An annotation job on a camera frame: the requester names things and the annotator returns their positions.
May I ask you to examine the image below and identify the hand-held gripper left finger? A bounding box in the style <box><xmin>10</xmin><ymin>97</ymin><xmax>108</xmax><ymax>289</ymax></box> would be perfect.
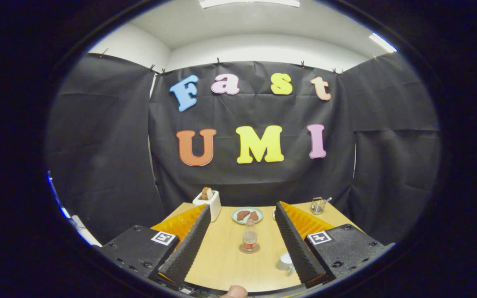
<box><xmin>98</xmin><ymin>204</ymin><xmax>212</xmax><ymax>286</ymax></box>

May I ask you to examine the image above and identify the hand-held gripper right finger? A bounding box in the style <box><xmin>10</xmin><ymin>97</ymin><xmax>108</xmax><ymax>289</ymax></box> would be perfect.
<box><xmin>275</xmin><ymin>201</ymin><xmax>395</xmax><ymax>289</ymax></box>

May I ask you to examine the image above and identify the white cup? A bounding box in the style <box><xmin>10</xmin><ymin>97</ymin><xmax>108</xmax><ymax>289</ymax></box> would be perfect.
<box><xmin>275</xmin><ymin>252</ymin><xmax>296</xmax><ymax>276</ymax></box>

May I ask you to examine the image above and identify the clear juice bottle red label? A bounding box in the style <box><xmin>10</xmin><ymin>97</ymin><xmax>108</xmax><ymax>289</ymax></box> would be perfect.
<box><xmin>242</xmin><ymin>219</ymin><xmax>258</xmax><ymax>252</ymax></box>

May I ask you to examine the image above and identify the wooden table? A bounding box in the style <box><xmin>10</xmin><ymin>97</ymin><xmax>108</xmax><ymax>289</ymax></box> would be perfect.
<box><xmin>162</xmin><ymin>201</ymin><xmax>361</xmax><ymax>293</ymax></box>

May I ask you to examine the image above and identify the white toaster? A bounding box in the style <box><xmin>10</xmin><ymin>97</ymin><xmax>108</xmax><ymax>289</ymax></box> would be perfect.
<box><xmin>193</xmin><ymin>190</ymin><xmax>222</xmax><ymax>222</ymax></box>

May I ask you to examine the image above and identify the pale green round plate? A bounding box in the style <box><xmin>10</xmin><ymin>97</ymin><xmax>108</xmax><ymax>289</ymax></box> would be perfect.
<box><xmin>231</xmin><ymin>207</ymin><xmax>264</xmax><ymax>225</ymax></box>

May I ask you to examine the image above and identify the black backdrop cloth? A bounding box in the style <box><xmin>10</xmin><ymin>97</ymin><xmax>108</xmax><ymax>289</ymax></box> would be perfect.
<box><xmin>46</xmin><ymin>52</ymin><xmax>442</xmax><ymax>245</ymax></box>

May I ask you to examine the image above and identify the ceiling light panel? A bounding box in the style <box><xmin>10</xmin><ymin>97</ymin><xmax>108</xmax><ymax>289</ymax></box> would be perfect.
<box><xmin>369</xmin><ymin>33</ymin><xmax>398</xmax><ymax>53</ymax></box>
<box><xmin>199</xmin><ymin>0</ymin><xmax>300</xmax><ymax>9</ymax></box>

